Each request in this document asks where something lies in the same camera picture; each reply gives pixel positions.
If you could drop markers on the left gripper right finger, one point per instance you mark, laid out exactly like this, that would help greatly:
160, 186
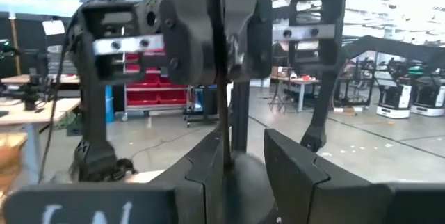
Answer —
295, 182

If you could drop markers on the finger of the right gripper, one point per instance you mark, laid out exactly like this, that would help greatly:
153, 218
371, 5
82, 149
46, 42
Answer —
94, 112
333, 8

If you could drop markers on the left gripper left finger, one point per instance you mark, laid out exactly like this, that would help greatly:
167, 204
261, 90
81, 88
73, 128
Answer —
201, 189

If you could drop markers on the thin black rod tool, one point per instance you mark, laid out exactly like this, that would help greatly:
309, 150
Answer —
224, 119

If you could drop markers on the blue barrel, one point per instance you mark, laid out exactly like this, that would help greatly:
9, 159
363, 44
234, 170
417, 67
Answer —
109, 105

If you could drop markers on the wooden workbench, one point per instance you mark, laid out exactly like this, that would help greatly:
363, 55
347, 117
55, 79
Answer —
34, 111

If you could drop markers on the cart with red bins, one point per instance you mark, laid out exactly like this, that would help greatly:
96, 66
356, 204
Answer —
153, 95

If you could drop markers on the black desk device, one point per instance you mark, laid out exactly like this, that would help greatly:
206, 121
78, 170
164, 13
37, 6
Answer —
31, 92

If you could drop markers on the white work table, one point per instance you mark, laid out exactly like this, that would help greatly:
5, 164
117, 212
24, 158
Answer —
299, 81

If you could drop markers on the white rectangular panel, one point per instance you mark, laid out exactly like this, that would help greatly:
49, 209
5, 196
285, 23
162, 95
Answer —
54, 27

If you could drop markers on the white mobile robot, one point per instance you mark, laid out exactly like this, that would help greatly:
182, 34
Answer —
429, 100
394, 102

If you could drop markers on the black frame bar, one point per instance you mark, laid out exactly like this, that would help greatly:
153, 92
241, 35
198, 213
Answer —
400, 48

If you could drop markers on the black frame post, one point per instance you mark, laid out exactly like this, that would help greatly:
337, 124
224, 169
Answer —
241, 119

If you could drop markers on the wooden post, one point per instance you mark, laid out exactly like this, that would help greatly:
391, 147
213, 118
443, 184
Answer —
15, 43

